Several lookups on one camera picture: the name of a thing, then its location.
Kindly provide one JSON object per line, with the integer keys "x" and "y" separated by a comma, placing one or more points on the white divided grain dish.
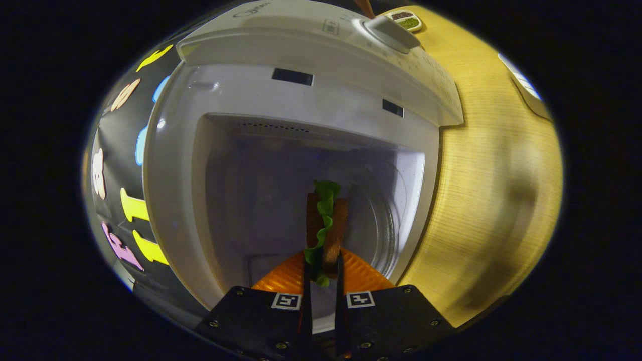
{"x": 407, "y": 22}

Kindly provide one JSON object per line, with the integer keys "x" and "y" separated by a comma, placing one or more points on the white microwave oven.
{"x": 301, "y": 100}

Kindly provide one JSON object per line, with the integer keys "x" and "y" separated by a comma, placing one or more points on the lettuce sandwich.
{"x": 333, "y": 235}

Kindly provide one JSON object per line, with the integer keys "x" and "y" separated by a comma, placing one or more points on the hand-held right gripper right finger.
{"x": 342, "y": 326}

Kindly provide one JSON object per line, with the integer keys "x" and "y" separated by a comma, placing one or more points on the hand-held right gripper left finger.
{"x": 307, "y": 326}

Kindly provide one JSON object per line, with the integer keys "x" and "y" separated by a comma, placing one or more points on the small brown utensil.
{"x": 364, "y": 7}

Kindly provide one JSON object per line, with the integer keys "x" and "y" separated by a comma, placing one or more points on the black backdrop cloth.
{"x": 113, "y": 145}

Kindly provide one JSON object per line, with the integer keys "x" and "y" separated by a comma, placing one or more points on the glass microwave turntable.
{"x": 381, "y": 225}

